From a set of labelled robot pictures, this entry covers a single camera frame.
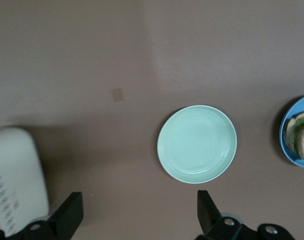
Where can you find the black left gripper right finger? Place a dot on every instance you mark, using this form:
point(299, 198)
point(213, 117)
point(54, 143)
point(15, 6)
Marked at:
point(209, 220)

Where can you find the green lettuce leaf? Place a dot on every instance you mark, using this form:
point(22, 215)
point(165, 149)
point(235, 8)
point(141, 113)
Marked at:
point(297, 130)

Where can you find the blue plate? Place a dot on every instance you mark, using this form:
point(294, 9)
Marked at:
point(295, 107)

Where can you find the brown tape patch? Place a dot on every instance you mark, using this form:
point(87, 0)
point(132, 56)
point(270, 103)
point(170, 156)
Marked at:
point(117, 95)

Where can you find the light green plate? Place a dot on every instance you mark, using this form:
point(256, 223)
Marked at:
point(197, 143)

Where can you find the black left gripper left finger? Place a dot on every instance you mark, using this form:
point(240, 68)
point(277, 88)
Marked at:
point(62, 222)

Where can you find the cream and chrome toaster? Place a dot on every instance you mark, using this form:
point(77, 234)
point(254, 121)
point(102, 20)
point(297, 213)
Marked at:
point(14, 162)

